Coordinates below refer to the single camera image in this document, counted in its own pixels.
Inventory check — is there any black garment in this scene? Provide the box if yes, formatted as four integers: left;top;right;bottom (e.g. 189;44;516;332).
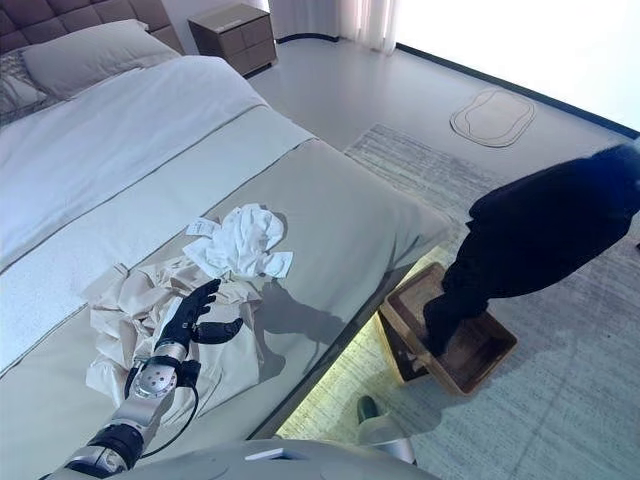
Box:
423;142;640;354

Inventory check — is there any beige garment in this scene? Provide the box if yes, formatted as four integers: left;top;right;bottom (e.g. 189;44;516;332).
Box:
82;249;266;406

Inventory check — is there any small oval floor mat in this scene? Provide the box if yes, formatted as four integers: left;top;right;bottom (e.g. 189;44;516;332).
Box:
449;88;537;149

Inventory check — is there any white garment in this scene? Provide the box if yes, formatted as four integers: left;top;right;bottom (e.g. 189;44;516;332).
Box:
182;202;295;281

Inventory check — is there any plain beige pillow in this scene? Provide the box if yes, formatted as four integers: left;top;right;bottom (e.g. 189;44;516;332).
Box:
22;18;181;101

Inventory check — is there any brown wooden nightstand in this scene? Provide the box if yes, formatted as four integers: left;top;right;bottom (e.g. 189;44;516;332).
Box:
187;3;278;77

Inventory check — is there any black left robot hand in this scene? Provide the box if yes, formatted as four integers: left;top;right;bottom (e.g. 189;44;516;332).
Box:
154;278;245;352

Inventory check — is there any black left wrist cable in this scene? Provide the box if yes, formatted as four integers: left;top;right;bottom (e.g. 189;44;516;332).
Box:
143;369;201;452

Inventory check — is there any beige upholstered bed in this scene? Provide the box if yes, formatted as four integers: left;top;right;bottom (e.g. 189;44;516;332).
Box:
0;18;451;480

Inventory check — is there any white duvet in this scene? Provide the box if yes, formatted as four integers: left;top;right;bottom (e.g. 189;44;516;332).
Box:
0;54;321;374

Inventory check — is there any white sheer curtain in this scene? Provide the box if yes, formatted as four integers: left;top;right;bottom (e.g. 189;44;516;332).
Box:
269;0;396;54

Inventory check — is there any white paper clothing tag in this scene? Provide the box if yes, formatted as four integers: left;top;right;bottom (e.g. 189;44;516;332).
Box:
185;217;214;239

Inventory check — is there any black window base rail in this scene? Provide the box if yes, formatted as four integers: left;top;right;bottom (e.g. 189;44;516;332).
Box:
276;32;640;139

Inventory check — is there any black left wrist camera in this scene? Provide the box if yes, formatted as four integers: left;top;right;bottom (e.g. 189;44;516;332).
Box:
178;359;202;389

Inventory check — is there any grey robot torso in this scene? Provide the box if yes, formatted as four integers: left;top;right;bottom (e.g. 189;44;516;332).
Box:
107;438;436;480

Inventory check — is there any brown woven laundry basket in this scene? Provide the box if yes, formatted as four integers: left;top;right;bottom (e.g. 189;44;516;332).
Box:
379;263;519;397

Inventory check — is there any grey patterned pillow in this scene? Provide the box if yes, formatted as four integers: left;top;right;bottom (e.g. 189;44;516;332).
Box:
0;49;51;126

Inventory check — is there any brown tufted headboard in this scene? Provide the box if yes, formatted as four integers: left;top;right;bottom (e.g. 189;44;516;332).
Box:
0;0;184;56

